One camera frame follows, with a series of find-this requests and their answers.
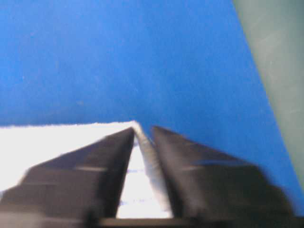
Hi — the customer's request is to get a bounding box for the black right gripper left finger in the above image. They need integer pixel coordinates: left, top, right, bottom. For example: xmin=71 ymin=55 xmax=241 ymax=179
xmin=0 ymin=128 xmax=135 ymax=228

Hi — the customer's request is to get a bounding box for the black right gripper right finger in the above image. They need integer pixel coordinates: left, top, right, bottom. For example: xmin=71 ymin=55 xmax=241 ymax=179
xmin=152 ymin=126 xmax=296 ymax=228

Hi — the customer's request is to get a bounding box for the blue white striped towel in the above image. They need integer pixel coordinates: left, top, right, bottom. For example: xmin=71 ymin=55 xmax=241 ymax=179
xmin=0 ymin=121 xmax=173 ymax=219

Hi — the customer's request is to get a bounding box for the blue table mat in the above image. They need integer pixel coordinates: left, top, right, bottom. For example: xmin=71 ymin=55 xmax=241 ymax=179
xmin=0 ymin=0 xmax=304 ymax=215

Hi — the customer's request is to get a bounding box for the dark green board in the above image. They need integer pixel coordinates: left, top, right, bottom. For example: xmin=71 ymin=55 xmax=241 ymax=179
xmin=233 ymin=0 xmax=304 ymax=186

